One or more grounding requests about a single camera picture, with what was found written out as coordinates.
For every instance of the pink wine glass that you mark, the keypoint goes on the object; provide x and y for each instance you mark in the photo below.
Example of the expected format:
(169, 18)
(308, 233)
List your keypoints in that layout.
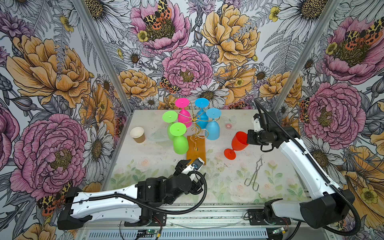
(184, 116)

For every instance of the gold wire glass rack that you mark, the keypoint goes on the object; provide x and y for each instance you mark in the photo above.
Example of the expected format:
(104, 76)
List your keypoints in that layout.
(196, 138)

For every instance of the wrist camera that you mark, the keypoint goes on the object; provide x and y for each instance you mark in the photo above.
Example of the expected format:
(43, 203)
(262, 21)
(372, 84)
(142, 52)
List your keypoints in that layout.
(197, 164)
(256, 124)

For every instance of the brown paper cup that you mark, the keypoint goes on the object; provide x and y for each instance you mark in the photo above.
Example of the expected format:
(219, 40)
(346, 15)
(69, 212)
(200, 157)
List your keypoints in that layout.
(138, 134)

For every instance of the pink tape roll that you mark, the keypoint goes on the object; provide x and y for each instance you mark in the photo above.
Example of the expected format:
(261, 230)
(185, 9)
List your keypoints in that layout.
(229, 126)

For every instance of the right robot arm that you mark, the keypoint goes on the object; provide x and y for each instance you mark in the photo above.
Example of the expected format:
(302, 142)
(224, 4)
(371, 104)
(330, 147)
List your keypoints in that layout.
(330, 207)

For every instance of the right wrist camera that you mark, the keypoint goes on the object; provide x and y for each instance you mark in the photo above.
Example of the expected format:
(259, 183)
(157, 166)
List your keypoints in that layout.
(256, 124)

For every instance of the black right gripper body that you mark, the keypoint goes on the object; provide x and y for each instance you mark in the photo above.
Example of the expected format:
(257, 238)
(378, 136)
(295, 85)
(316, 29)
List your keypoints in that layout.
(253, 137)

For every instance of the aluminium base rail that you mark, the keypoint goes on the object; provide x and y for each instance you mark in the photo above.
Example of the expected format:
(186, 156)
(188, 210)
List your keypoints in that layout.
(208, 222)

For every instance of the green wine glass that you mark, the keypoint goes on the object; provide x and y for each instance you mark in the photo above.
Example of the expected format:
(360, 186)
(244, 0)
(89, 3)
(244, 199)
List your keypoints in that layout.
(170, 117)
(180, 142)

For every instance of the red wine glass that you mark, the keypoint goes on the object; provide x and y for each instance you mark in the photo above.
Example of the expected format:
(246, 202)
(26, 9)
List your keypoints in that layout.
(239, 143)

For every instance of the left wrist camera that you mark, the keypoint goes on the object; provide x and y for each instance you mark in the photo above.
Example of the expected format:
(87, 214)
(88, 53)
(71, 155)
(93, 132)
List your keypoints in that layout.
(197, 164)

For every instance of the metal tongs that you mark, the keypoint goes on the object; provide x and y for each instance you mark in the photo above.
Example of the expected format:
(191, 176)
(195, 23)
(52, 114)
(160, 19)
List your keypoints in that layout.
(252, 180)

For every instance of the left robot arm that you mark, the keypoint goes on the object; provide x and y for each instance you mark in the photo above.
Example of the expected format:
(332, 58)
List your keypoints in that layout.
(138, 204)

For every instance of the blue wine glass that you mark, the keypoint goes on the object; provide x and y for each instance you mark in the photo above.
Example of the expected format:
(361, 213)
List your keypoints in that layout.
(202, 118)
(213, 128)

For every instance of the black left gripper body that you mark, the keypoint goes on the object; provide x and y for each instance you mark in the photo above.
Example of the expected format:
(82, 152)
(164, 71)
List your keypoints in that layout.
(180, 166)

